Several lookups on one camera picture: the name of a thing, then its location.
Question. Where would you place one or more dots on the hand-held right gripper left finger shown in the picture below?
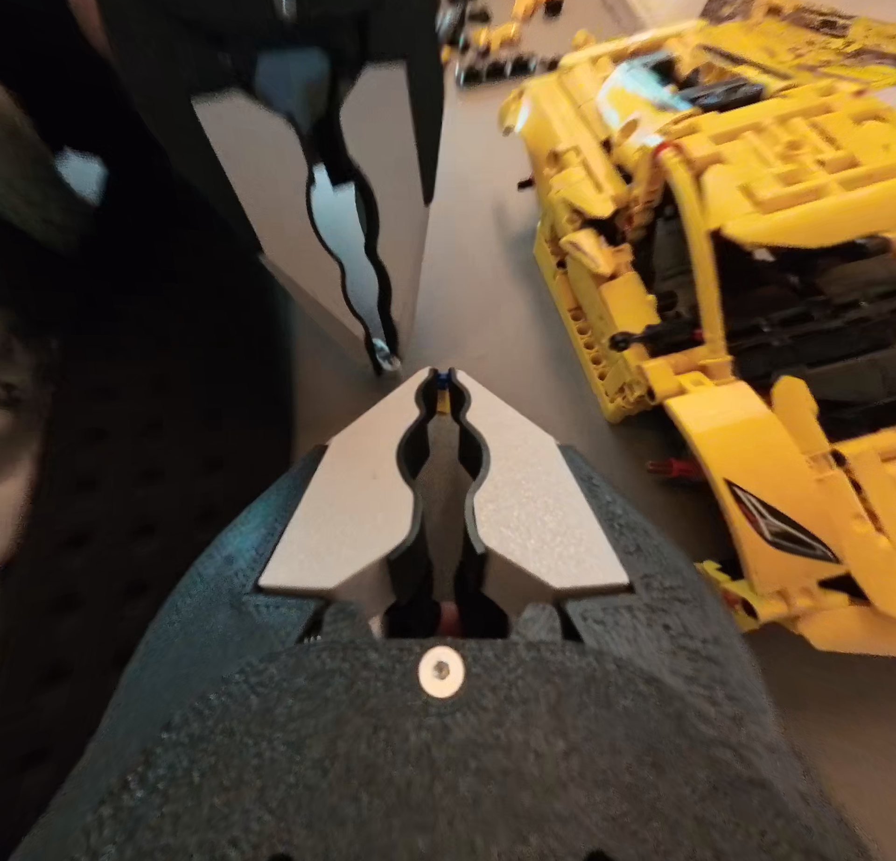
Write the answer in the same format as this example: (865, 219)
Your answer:
(343, 511)

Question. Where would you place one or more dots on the pile of yellow black pieces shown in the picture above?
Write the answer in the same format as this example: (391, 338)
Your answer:
(497, 34)

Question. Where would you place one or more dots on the yellow connector with blue pin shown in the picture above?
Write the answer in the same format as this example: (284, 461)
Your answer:
(442, 393)

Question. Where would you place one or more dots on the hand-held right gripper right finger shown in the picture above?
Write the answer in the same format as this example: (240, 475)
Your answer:
(539, 518)

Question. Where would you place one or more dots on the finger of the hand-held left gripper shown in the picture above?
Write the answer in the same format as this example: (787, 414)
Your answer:
(266, 188)
(395, 174)

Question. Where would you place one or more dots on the dark perforated panel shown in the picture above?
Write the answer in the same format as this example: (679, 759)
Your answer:
(140, 455)

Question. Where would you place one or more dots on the yellow brick toy car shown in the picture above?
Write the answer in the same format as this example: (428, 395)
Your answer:
(756, 174)

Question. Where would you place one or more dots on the grey desk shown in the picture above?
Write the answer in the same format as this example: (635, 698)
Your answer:
(476, 280)

